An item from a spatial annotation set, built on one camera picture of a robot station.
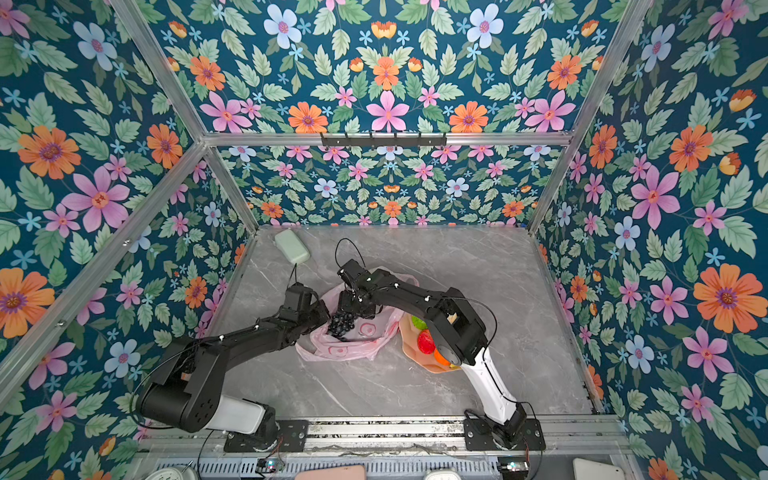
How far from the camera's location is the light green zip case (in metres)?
1.10

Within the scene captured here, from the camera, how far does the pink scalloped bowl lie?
0.82m

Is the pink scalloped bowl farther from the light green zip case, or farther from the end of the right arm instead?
the light green zip case

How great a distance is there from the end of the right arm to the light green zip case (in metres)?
0.34

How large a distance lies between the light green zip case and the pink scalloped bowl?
48cm

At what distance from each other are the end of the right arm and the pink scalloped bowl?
5.0 inches

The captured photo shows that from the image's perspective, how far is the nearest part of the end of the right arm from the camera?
674 millimetres
